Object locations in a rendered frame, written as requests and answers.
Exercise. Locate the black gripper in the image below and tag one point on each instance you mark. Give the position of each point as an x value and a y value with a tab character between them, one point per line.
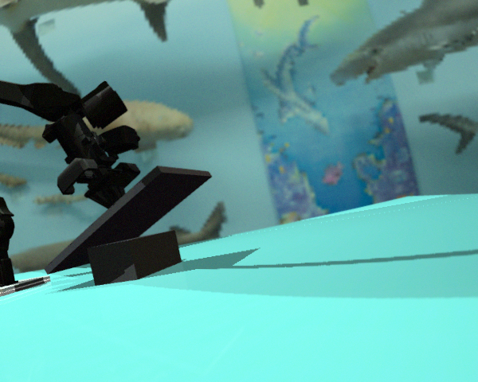
105	185

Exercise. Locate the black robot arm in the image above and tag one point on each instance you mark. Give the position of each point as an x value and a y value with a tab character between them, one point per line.
47	100

